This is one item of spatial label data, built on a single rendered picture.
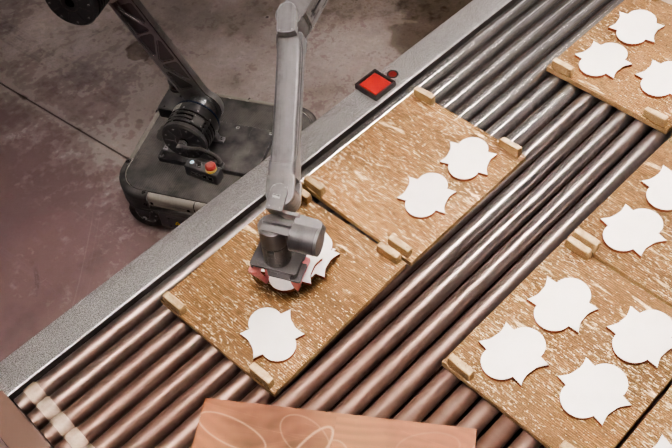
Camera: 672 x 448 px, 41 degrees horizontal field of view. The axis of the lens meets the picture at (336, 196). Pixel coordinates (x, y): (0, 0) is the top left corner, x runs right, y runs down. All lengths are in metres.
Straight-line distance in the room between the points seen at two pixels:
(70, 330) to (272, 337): 0.45
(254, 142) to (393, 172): 1.12
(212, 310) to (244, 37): 2.22
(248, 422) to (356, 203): 0.63
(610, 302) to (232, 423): 0.81
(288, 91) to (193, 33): 2.27
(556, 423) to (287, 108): 0.80
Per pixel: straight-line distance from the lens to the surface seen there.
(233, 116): 3.33
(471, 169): 2.15
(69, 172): 3.66
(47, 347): 2.06
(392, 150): 2.20
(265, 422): 1.71
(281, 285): 1.93
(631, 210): 2.11
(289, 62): 1.88
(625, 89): 2.39
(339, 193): 2.12
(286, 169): 1.79
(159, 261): 2.10
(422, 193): 2.10
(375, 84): 2.37
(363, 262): 1.99
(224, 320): 1.95
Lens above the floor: 2.56
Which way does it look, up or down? 50 degrees down
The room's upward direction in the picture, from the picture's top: 7 degrees counter-clockwise
